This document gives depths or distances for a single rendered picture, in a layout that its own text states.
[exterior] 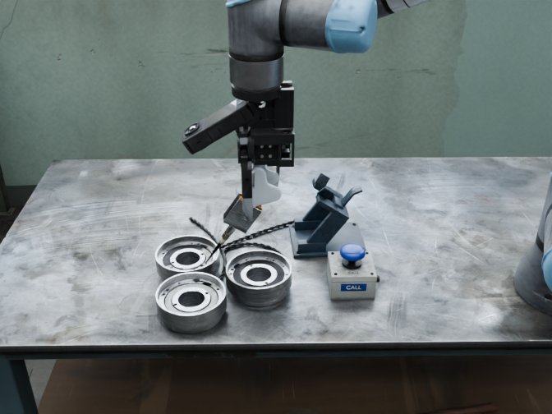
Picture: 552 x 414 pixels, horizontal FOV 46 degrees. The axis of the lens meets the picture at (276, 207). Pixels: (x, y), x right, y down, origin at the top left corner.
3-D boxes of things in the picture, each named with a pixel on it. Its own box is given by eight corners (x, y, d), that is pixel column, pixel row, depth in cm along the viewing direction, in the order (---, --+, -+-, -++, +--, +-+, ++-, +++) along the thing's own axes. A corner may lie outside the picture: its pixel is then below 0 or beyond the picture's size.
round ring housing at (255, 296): (303, 282, 106) (304, 261, 104) (269, 318, 98) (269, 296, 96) (249, 262, 111) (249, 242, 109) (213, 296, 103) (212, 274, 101)
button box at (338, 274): (330, 300, 102) (331, 275, 100) (326, 273, 108) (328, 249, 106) (381, 300, 102) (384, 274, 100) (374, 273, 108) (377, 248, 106)
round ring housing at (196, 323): (201, 346, 93) (200, 324, 91) (143, 323, 98) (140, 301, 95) (240, 305, 101) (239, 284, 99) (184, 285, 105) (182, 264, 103)
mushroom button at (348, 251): (339, 281, 102) (341, 255, 100) (337, 266, 106) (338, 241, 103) (365, 281, 102) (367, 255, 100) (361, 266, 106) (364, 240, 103)
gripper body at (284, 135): (294, 172, 94) (295, 93, 88) (234, 173, 94) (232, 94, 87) (289, 149, 101) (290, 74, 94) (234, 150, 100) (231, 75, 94)
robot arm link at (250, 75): (228, 62, 85) (228, 44, 92) (230, 96, 88) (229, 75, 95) (286, 62, 86) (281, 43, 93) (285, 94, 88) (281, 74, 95)
